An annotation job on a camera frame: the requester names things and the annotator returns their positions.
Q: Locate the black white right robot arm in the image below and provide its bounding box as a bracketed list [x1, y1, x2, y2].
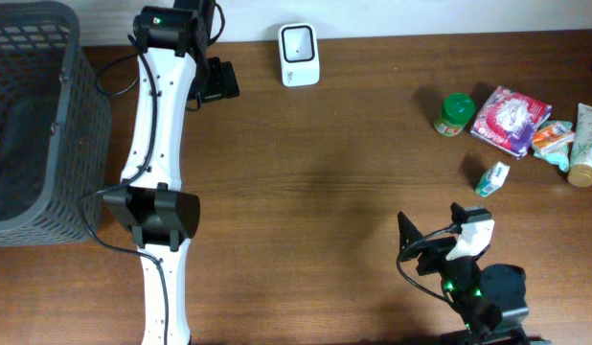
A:
[396, 202, 535, 344]

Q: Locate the green lid jar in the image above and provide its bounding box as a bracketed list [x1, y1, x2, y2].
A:
[433, 93, 476, 137]

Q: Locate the orange Kleenex tissue pack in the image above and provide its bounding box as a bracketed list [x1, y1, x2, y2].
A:
[531, 121, 575, 154]

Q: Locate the red purple tissue pack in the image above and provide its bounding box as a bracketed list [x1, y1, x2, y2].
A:
[470, 86, 552, 159]

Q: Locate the white barcode scanner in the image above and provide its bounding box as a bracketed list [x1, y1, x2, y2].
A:
[278, 23, 321, 87]

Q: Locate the white floral cream tube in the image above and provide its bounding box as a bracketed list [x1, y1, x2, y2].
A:
[567, 103, 592, 188]

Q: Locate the grey plastic basket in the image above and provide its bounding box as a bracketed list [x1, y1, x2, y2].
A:
[0, 1, 111, 247]

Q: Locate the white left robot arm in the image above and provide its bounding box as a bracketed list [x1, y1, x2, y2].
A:
[102, 0, 239, 344]

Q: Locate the mint green wipes pack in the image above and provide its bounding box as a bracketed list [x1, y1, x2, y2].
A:
[535, 121, 572, 173]

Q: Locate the teal Kleenex tissue pack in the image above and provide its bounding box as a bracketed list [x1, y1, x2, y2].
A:
[475, 162, 511, 197]

